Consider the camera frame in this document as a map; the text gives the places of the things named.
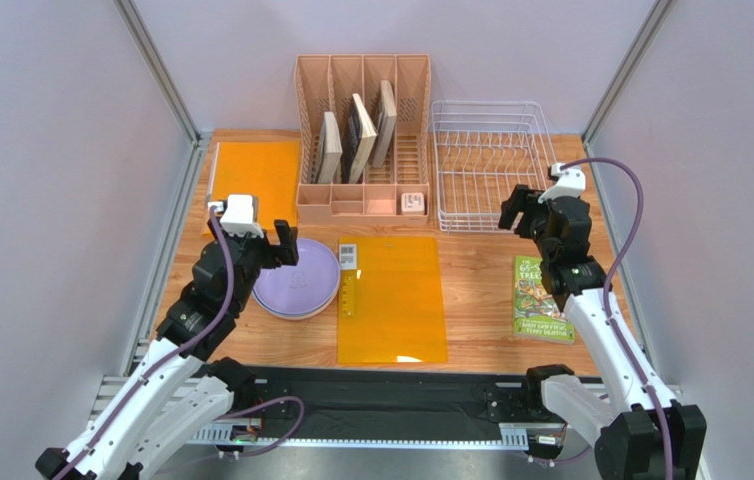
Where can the small white cube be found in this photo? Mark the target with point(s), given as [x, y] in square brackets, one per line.
[412, 203]

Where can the middle book in organizer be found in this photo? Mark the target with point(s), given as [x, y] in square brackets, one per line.
[361, 136]

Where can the purple plate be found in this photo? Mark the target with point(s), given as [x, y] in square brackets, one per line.
[318, 268]

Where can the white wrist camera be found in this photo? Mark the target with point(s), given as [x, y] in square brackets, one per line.
[237, 215]
[567, 182]

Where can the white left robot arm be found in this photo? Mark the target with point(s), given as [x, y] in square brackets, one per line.
[177, 389]

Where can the green treehouse book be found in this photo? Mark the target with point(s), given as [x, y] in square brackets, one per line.
[536, 315]

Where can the left book in organizer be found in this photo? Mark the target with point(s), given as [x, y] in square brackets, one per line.
[329, 152]

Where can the white wire dish rack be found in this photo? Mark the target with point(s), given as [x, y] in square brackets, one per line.
[482, 149]

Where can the right book in organizer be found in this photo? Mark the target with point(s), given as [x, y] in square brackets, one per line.
[387, 117]

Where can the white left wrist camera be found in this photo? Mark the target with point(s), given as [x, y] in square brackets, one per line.
[237, 215]

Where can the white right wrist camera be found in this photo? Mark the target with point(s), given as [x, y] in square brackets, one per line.
[567, 182]

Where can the orange folder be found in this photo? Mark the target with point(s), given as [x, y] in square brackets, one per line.
[399, 311]
[267, 170]

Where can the book in organizer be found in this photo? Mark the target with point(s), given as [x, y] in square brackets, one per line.
[387, 117]
[361, 136]
[329, 152]

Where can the orange folder at left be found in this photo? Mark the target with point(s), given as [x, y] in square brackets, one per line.
[267, 170]

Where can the yellow ruler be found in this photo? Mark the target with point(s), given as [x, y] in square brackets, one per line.
[346, 296]

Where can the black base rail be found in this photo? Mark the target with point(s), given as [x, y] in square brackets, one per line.
[377, 405]

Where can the blue plate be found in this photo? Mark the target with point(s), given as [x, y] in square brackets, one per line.
[294, 304]

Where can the pink file organizer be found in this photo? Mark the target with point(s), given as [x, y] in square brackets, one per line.
[326, 82]

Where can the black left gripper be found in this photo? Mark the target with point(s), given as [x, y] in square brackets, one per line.
[276, 255]

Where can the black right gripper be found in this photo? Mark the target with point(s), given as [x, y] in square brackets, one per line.
[530, 216]

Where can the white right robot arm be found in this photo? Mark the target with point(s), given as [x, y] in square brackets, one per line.
[641, 431]

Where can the orange folder at centre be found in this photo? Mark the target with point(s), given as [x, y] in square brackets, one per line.
[399, 311]

